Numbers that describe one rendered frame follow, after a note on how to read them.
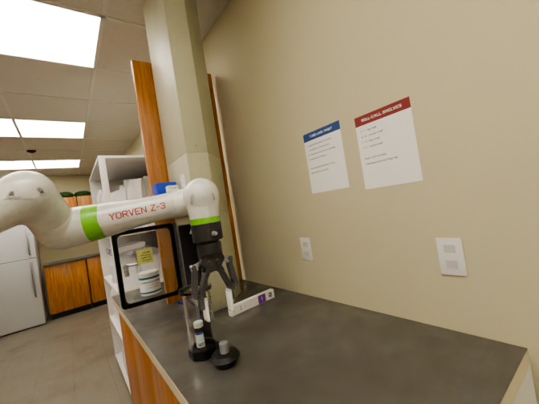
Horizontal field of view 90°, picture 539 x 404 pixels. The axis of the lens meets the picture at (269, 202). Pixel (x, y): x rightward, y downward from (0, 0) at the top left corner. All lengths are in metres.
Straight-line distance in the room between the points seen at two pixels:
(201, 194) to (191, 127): 0.66
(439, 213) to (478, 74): 0.40
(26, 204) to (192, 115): 0.82
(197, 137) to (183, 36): 0.51
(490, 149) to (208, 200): 0.79
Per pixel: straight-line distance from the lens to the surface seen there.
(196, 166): 1.37
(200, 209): 0.82
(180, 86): 1.49
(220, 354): 0.95
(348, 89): 1.17
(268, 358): 0.95
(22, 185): 0.90
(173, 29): 1.63
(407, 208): 1.03
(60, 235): 1.00
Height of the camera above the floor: 1.40
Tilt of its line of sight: 1 degrees up
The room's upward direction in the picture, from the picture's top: 9 degrees counter-clockwise
